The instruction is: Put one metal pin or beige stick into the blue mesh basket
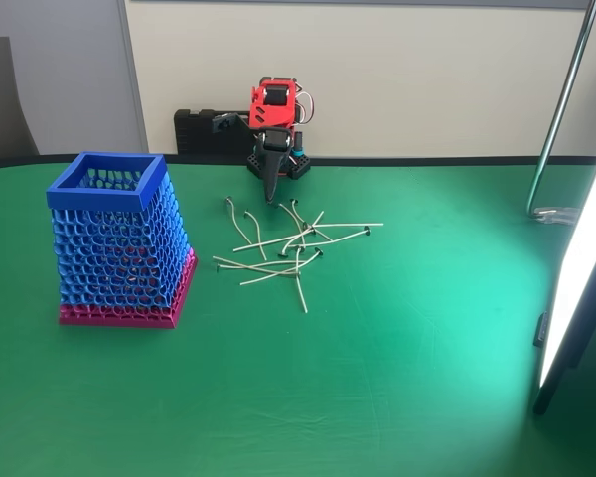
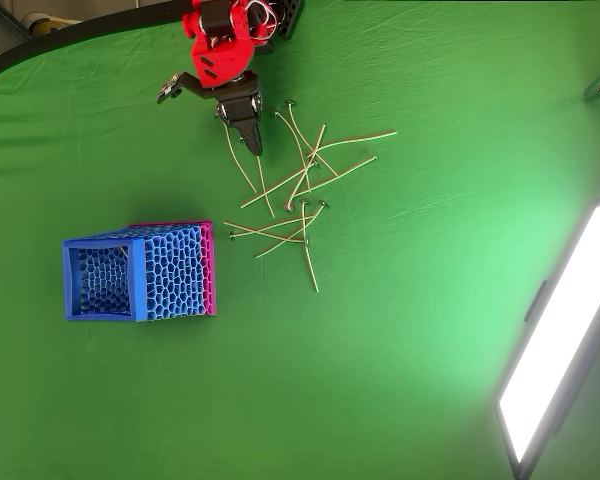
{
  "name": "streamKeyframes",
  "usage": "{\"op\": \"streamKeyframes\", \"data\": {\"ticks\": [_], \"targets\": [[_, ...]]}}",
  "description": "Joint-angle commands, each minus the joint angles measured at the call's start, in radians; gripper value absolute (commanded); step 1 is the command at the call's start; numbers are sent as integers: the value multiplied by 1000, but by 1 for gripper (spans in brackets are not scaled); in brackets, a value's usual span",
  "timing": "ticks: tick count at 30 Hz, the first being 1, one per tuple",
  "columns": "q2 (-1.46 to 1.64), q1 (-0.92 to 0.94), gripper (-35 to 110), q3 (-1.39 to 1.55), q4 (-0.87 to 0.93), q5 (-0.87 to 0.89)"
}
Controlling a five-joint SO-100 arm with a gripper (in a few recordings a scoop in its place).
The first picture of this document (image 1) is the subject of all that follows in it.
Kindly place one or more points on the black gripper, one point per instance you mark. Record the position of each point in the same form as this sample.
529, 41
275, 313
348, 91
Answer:
274, 139

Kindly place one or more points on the candle wick with metal tab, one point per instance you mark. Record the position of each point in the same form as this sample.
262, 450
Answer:
280, 204
357, 224
319, 253
227, 200
303, 297
247, 212
218, 268
281, 254
299, 272
258, 244
366, 230
294, 202

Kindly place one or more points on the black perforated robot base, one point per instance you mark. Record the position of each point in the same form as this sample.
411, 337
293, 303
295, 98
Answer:
300, 169

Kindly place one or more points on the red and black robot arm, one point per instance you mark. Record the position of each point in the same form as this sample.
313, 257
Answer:
273, 114

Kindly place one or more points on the blue and magenta mesh basket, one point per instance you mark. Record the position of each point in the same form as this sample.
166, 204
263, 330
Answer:
94, 198

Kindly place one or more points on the black plastic tool case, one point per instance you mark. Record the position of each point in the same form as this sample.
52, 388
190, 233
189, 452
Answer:
198, 134

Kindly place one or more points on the green table cloth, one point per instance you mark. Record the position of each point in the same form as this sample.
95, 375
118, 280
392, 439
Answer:
377, 372

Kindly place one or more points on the chrome metal stand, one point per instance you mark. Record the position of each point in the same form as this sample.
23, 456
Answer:
566, 84

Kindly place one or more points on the black LED light panel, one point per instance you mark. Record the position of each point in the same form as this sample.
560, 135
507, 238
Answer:
576, 278

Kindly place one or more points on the small camera on black bracket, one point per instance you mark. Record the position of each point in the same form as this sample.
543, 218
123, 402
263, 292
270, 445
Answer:
223, 124

